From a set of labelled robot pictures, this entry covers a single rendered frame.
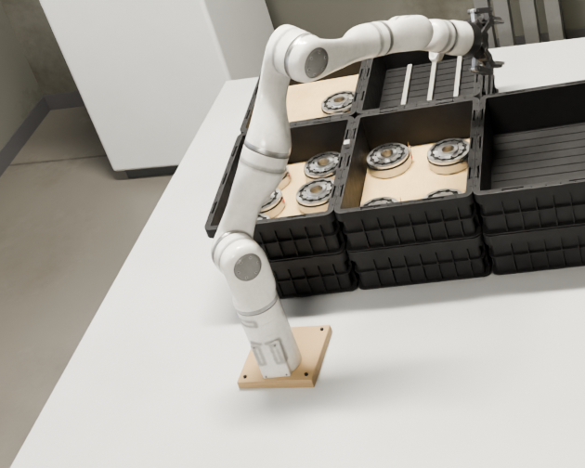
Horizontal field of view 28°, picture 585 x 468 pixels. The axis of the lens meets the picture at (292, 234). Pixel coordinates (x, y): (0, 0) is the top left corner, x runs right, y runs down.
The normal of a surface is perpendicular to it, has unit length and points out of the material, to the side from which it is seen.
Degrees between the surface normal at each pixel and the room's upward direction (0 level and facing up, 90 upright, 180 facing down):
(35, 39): 90
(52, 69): 90
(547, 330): 0
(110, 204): 0
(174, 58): 90
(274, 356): 89
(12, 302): 0
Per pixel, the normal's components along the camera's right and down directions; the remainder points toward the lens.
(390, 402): -0.27, -0.78
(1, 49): 0.93, -0.07
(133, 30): -0.25, 0.62
